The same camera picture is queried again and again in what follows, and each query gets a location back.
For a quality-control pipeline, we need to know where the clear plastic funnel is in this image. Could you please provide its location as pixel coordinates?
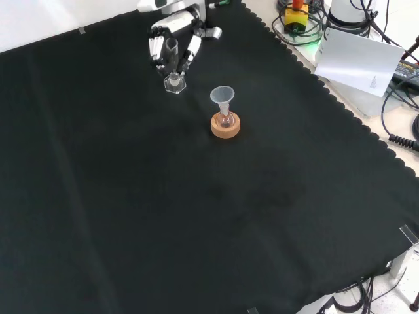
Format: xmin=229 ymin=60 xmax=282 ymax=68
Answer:
xmin=209 ymin=85 xmax=236 ymax=114

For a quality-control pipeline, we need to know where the clear round-bottom flask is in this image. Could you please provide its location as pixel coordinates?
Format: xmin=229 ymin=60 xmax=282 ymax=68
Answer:
xmin=218 ymin=101 xmax=236 ymax=130

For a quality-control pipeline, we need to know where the yellow stop button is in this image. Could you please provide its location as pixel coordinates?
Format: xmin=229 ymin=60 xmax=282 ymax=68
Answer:
xmin=283 ymin=0 xmax=310 ymax=35

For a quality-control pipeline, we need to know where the cork ring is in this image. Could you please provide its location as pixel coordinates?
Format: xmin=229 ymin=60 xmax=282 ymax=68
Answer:
xmin=210 ymin=111 xmax=242 ymax=140

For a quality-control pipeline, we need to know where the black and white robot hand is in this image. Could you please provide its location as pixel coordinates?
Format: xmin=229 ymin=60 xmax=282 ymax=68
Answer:
xmin=148 ymin=10 xmax=224 ymax=75

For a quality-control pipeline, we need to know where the black cable with ribbed plug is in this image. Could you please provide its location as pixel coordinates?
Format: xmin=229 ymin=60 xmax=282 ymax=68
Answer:
xmin=380 ymin=77 xmax=419 ymax=152

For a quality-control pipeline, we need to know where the black cloth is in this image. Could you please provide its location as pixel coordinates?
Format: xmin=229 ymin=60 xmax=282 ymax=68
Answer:
xmin=0 ymin=2 xmax=419 ymax=314

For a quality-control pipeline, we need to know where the black cable bundle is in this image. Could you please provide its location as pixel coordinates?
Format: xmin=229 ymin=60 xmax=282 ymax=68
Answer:
xmin=316 ymin=276 xmax=380 ymax=314

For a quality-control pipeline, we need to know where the white cylinder with black band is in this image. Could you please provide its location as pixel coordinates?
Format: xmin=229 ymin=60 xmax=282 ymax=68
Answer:
xmin=326 ymin=0 xmax=372 ymax=37

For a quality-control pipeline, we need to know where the pale board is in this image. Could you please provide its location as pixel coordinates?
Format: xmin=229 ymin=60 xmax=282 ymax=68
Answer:
xmin=314 ymin=27 xmax=407 ymax=99

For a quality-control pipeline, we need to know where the black power adapter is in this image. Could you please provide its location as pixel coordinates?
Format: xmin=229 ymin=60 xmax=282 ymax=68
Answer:
xmin=391 ymin=58 xmax=419 ymax=87

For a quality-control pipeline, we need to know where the clear graduated cylinder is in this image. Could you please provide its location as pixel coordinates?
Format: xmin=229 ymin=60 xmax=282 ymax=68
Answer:
xmin=163 ymin=37 xmax=187 ymax=96

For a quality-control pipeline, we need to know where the white box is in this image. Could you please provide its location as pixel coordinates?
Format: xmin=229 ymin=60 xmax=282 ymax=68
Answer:
xmin=313 ymin=41 xmax=395 ymax=119

